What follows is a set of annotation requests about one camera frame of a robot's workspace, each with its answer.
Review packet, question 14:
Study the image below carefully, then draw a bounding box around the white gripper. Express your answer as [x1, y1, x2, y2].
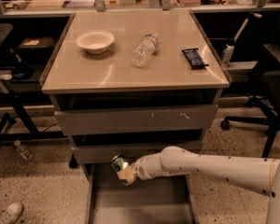
[118, 157, 149, 186]

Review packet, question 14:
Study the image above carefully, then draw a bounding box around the green soda can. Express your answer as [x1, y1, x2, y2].
[111, 154, 130, 172]

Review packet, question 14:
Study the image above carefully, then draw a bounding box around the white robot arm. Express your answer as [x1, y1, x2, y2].
[111, 146, 280, 224]

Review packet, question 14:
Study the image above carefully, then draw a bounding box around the grey open bottom drawer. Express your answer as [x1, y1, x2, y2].
[85, 163, 200, 224]

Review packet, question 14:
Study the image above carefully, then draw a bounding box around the grey middle drawer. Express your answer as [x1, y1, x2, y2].
[71, 140, 203, 165]

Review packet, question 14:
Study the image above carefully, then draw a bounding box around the grey top drawer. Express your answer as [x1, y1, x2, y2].
[55, 105, 217, 135]

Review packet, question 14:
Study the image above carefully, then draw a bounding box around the grey drawer cabinet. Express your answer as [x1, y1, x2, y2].
[39, 9, 232, 224]

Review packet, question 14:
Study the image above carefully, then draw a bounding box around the water bottle on floor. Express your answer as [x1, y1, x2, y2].
[14, 140, 34, 161]

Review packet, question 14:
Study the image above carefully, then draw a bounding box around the white shoe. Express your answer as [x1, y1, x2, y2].
[0, 203, 24, 224]

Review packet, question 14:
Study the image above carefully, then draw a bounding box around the clear plastic water bottle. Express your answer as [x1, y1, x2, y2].
[132, 33, 159, 67]

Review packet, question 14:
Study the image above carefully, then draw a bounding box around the dark blue snack bar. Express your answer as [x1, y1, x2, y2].
[182, 48, 208, 69]

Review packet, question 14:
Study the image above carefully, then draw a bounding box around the white paper bowl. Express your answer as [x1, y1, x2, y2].
[76, 30, 115, 54]

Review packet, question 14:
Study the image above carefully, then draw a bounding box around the black joystick device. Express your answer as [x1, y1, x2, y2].
[8, 48, 34, 80]

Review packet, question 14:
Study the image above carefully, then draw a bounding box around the black box under desk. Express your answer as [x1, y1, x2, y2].
[18, 36, 56, 59]

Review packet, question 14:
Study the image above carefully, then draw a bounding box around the white handheld tool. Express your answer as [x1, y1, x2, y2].
[221, 12, 262, 66]

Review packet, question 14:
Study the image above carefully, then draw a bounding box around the black office chair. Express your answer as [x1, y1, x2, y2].
[220, 0, 280, 159]

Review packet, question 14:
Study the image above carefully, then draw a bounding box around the black desk frame leg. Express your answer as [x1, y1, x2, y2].
[0, 72, 68, 166]

